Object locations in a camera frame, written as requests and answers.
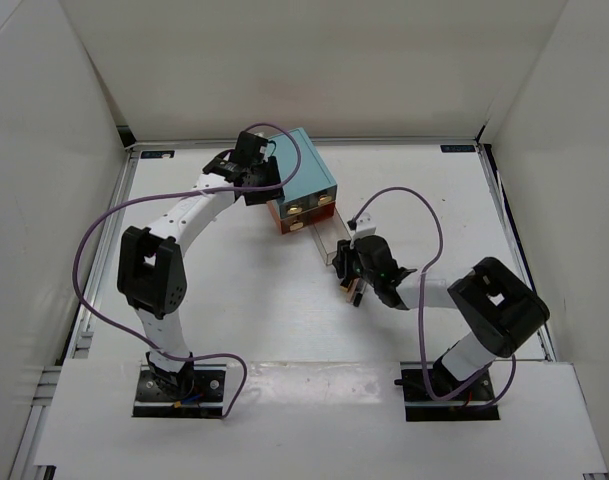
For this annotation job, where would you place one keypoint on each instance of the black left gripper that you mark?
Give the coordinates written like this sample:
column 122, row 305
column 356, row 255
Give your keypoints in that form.
column 269, row 194

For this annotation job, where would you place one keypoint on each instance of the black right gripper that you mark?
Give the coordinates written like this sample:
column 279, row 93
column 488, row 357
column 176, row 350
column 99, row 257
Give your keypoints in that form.
column 345, row 254

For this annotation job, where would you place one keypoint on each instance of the gold black lipstick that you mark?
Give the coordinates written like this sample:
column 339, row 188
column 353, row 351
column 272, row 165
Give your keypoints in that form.
column 346, row 284

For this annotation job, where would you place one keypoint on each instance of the teal and orange drawer box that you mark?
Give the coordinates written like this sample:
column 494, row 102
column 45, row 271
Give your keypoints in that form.
column 294, row 211

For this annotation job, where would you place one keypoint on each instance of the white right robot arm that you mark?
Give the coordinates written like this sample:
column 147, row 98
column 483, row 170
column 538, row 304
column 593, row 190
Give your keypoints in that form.
column 501, row 311

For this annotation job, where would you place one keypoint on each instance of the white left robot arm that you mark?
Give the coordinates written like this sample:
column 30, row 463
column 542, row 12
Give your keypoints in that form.
column 151, row 273

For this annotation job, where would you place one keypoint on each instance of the pink makeup pencil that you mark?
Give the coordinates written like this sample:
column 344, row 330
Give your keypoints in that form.
column 356, row 288

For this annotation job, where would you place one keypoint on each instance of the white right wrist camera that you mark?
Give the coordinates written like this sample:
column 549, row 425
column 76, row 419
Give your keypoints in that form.
column 361, row 227

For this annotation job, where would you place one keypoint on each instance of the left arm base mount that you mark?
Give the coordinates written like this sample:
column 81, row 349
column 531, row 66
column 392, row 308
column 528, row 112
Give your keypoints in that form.
column 200, row 398

